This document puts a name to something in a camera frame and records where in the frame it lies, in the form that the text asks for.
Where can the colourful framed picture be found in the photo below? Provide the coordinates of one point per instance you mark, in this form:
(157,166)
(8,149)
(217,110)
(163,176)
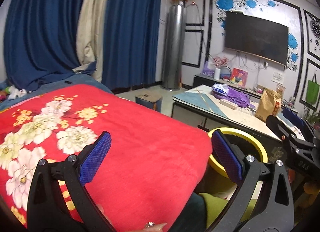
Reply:
(239,77)

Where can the black wall television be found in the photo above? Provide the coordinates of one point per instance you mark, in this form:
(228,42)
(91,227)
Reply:
(256,36)

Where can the green tote bag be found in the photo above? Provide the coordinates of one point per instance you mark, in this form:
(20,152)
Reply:
(312,91)

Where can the silver standing air conditioner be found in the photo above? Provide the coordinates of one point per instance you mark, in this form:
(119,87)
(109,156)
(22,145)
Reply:
(173,46)

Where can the white coffee table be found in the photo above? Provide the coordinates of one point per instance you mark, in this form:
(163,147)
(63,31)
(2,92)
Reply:
(197,107)

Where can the white rectangular box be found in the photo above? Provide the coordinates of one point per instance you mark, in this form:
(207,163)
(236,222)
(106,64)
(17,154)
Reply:
(229,104)

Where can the purple bag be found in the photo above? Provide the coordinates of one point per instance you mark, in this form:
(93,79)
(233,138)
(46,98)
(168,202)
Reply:
(241,99)

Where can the brown paper snack bag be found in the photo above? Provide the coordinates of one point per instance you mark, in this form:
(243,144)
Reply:
(269,104)

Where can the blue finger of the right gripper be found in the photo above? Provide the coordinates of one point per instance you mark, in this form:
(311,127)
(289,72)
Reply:
(293,118)
(280,129)

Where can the beige curtain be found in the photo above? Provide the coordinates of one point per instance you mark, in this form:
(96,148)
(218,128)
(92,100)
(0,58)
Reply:
(89,38)

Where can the person's left hand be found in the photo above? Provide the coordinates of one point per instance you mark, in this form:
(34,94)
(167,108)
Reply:
(150,227)

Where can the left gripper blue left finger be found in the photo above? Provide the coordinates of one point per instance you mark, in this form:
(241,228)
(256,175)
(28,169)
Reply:
(93,158)

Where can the white vase with red flowers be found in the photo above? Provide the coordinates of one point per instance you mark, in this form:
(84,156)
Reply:
(218,63)

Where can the blue white tissue pack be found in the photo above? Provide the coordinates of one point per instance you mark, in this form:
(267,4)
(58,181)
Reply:
(220,88)

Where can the blue storage stool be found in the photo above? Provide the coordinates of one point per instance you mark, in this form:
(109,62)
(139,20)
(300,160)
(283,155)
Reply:
(151,100)

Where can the yellow rimmed black trash bin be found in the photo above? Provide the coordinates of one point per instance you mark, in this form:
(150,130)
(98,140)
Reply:
(246,142)

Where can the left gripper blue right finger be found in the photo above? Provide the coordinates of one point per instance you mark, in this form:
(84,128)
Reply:
(227,156)

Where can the blue sofa cover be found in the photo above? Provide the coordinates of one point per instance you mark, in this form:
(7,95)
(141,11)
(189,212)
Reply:
(72,80)

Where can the dark blue curtain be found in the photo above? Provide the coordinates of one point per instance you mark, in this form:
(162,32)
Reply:
(45,41)

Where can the red floral blanket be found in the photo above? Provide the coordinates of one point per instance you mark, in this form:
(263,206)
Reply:
(150,172)

